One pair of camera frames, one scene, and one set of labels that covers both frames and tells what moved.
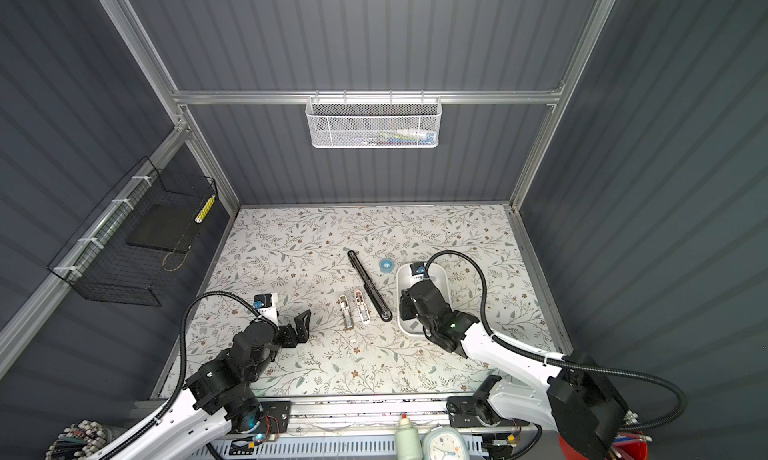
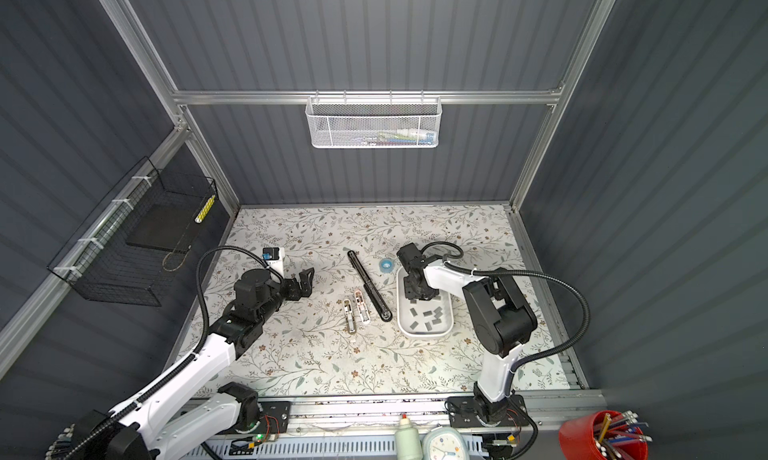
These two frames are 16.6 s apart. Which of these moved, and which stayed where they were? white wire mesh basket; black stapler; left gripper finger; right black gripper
Moved: right black gripper; left gripper finger
Stayed: black stapler; white wire mesh basket
